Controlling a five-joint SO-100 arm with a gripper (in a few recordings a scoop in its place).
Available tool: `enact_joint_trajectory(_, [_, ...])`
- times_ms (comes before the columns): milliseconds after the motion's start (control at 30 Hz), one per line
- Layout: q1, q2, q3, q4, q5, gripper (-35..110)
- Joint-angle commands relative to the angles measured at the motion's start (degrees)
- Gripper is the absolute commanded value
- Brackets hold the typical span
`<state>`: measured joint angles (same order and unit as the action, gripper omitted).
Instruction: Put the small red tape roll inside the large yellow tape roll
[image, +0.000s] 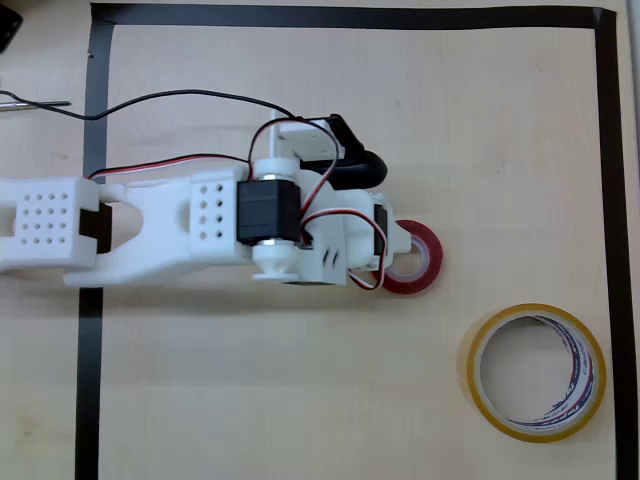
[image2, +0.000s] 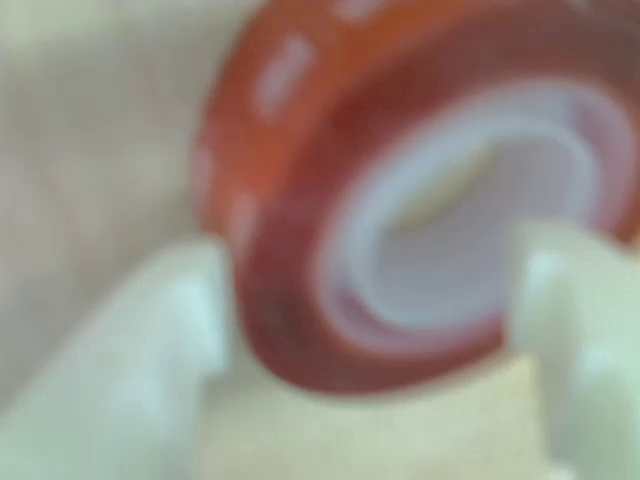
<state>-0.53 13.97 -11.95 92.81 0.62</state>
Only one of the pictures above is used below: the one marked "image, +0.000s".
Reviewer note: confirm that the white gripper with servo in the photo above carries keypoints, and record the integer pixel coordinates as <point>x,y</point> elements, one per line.
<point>401,239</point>

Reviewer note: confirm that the small red tape roll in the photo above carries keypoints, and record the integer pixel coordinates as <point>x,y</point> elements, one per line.
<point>432,250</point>

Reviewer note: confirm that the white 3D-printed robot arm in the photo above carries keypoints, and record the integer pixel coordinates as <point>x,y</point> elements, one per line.
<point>150,230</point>

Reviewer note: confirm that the big yellow tape roll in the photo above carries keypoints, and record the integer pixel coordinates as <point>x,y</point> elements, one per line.
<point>580,380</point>

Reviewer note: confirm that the thin metal screwdriver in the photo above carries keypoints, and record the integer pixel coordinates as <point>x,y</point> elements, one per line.
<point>55,103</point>

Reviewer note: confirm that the black flat object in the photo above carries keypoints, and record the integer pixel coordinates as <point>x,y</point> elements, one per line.
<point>6,27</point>

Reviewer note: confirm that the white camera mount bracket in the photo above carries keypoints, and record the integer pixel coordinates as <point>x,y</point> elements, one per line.
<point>305,140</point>

